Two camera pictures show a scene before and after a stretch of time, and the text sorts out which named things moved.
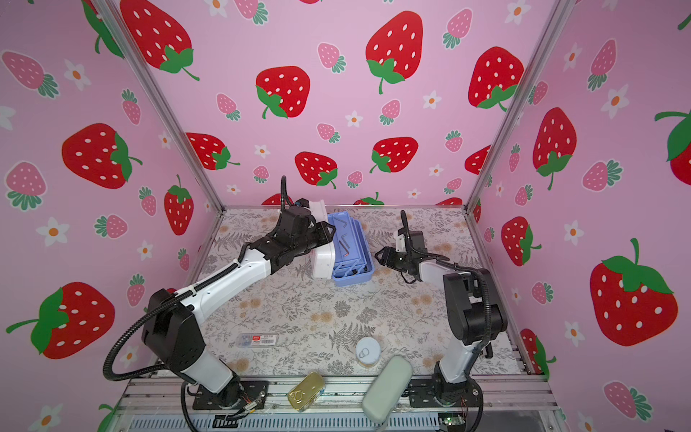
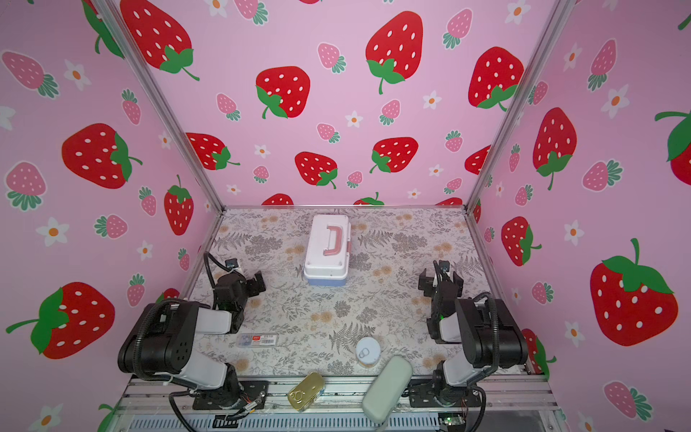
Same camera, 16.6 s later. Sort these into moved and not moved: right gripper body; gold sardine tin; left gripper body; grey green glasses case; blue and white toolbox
Moved: blue and white toolbox; right gripper body; left gripper body
Not moved: grey green glasses case; gold sardine tin
